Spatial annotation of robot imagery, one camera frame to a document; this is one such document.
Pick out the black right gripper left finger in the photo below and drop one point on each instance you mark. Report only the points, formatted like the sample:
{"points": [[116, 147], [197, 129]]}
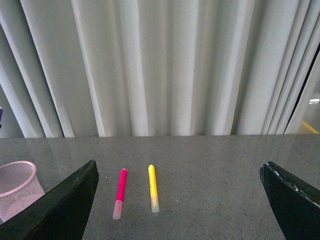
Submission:
{"points": [[61, 214]]}

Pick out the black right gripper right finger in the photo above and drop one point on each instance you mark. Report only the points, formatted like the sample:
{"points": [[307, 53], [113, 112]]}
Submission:
{"points": [[294, 202]]}

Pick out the pink highlighter pen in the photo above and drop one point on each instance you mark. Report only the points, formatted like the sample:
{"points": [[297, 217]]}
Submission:
{"points": [[117, 211]]}

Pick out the purple highlighter pen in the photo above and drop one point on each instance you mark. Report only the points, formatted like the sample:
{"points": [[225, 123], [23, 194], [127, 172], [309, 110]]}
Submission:
{"points": [[1, 114]]}

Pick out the pink mesh pen cup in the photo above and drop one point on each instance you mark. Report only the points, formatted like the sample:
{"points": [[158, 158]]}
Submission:
{"points": [[19, 188]]}

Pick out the yellow highlighter pen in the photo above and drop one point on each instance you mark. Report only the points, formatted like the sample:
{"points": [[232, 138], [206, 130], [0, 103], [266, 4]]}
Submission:
{"points": [[154, 201]]}

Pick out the white pleated curtain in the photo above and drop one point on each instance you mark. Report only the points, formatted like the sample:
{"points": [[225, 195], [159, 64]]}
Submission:
{"points": [[104, 68]]}

